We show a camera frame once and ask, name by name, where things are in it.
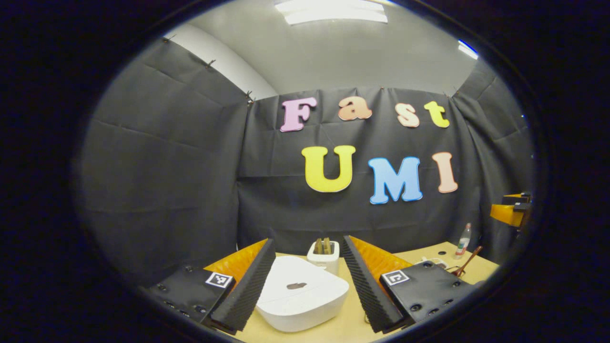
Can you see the rectangular ceiling light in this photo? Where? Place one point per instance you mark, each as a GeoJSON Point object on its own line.
{"type": "Point", "coordinates": [333, 10]}

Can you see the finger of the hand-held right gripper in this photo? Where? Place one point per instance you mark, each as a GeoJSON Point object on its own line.
{"type": "Point", "coordinates": [505, 213]}

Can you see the small ceiling light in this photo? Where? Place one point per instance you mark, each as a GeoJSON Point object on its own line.
{"type": "Point", "coordinates": [468, 49]}

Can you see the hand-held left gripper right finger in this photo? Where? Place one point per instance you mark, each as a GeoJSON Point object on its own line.
{"type": "Point", "coordinates": [367, 290]}

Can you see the brown toast slice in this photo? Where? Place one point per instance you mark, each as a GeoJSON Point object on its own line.
{"type": "Point", "coordinates": [328, 246]}
{"type": "Point", "coordinates": [318, 246]}

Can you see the white divided rice dish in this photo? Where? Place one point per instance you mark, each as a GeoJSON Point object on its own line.
{"type": "Point", "coordinates": [429, 262]}

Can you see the brown wooden spoon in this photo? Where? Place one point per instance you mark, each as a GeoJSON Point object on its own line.
{"type": "Point", "coordinates": [469, 261]}

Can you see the clear plastic water bottle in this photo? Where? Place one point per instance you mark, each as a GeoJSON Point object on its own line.
{"type": "Point", "coordinates": [463, 240]}

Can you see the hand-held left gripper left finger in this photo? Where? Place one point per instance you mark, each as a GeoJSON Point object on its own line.
{"type": "Point", "coordinates": [245, 290]}

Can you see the black backdrop cloth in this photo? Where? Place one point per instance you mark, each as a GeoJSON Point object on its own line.
{"type": "Point", "coordinates": [181, 181]}

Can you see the white toaster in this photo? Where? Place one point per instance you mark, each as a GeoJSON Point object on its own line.
{"type": "Point", "coordinates": [326, 262]}

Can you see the white rice cooker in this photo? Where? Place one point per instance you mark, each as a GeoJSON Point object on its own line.
{"type": "Point", "coordinates": [305, 305]}

